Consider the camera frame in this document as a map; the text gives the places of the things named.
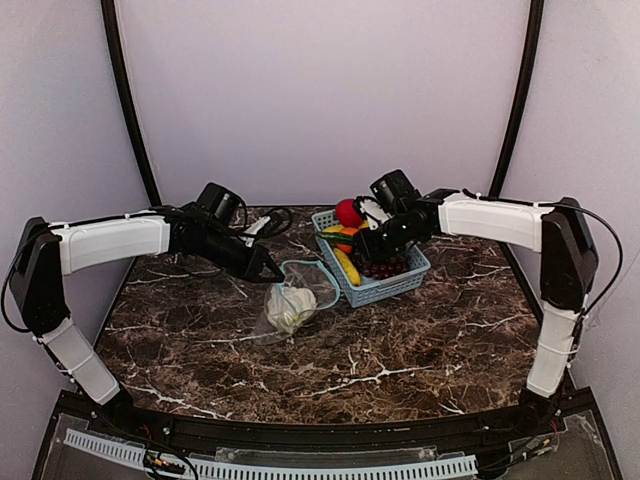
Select orange toy orange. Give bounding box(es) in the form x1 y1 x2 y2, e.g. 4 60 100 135
336 227 359 255

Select black frame post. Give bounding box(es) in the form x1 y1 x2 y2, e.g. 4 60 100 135
489 0 545 197
100 0 162 206

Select small yellow toy fruit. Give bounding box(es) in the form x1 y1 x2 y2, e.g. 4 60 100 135
323 225 345 233

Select purple toy grapes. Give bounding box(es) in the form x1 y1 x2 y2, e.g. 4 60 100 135
351 255 407 280

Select light blue slotted cable duct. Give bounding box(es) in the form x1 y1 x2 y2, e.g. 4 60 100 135
63 428 478 479

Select black left rear frame post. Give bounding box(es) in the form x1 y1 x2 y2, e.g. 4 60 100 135
100 0 162 206

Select green toy cucumber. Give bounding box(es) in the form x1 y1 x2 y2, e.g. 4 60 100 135
316 231 354 245

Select light blue perforated basket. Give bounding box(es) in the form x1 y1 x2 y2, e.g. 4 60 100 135
316 238 431 308

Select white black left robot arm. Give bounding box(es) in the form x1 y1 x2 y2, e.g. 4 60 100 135
1 183 284 407

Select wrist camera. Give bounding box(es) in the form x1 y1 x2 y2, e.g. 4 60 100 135
353 196 391 230
242 207 293 247

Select clear zip top bag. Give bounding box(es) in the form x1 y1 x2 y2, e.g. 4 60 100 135
251 260 341 345

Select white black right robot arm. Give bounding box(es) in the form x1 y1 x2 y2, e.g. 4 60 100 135
354 170 601 433

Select black front frame rail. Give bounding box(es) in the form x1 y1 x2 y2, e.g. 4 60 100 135
49 389 596 459

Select black right rear frame post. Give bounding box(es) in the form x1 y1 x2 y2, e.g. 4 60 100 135
489 0 545 197

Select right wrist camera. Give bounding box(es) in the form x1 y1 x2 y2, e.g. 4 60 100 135
353 196 391 230

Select white toy cauliflower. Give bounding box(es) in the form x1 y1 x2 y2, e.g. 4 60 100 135
265 284 317 334

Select yellow toy banana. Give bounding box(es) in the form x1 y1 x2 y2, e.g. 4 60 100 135
333 248 361 287

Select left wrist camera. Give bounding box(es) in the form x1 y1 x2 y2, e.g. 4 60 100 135
242 207 293 247

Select red toy apple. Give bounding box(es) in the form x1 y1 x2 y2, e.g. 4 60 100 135
335 198 363 228

